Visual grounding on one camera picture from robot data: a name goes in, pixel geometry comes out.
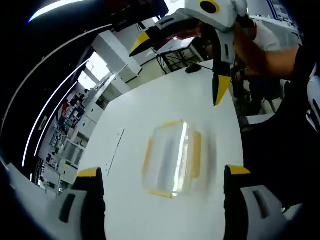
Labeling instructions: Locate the clear container with yellow clips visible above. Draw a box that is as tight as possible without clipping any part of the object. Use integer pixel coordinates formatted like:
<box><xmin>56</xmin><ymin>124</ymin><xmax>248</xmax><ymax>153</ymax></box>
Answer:
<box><xmin>141</xmin><ymin>118</ymin><xmax>203</xmax><ymax>200</ymax></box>

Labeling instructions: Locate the large dark hanging screen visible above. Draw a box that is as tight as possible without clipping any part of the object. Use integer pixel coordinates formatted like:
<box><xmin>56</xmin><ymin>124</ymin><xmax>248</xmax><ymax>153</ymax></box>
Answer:
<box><xmin>111</xmin><ymin>0</ymin><xmax>171</xmax><ymax>30</ymax></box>

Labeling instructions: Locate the black office chair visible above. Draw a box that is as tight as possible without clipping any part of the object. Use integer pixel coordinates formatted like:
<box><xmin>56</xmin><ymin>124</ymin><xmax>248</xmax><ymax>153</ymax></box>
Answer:
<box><xmin>231</xmin><ymin>66</ymin><xmax>277</xmax><ymax>121</ymax></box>

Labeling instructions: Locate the black oval object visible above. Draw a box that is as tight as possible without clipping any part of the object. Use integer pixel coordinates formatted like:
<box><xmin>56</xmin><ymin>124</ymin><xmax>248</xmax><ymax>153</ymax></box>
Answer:
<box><xmin>185</xmin><ymin>64</ymin><xmax>202</xmax><ymax>74</ymax></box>

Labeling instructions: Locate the person's right hand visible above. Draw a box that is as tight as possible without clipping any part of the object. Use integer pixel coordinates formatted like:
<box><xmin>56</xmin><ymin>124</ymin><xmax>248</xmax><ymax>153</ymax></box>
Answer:
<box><xmin>232</xmin><ymin>13</ymin><xmax>258</xmax><ymax>42</ymax></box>

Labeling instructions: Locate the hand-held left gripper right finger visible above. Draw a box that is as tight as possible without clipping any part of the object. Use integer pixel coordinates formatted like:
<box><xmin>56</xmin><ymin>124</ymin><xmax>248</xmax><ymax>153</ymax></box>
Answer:
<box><xmin>223</xmin><ymin>164</ymin><xmax>289</xmax><ymax>240</ymax></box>

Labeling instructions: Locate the flat white table strip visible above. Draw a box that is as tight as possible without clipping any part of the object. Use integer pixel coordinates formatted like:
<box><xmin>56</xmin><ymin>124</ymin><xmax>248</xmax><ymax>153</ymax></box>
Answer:
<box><xmin>106</xmin><ymin>128</ymin><xmax>125</xmax><ymax>177</ymax></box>

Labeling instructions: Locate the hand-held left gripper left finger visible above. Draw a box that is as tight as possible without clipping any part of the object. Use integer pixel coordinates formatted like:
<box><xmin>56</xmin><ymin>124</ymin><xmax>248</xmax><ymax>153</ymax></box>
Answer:
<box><xmin>47</xmin><ymin>166</ymin><xmax>107</xmax><ymax>240</ymax></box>

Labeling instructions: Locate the ceiling light strip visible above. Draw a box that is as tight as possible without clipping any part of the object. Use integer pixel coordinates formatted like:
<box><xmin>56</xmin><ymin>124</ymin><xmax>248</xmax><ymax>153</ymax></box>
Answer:
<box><xmin>28</xmin><ymin>0</ymin><xmax>86</xmax><ymax>23</ymax></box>

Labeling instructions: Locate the black frame desk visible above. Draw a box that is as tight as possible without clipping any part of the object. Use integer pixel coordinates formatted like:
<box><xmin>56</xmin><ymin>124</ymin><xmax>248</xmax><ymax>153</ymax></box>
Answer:
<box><xmin>152</xmin><ymin>37</ymin><xmax>210</xmax><ymax>75</ymax></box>

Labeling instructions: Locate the white lab cabinet row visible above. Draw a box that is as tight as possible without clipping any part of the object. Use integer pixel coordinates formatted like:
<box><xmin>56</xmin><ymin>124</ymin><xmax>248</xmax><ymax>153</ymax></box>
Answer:
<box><xmin>58</xmin><ymin>82</ymin><xmax>126</xmax><ymax>178</ymax></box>

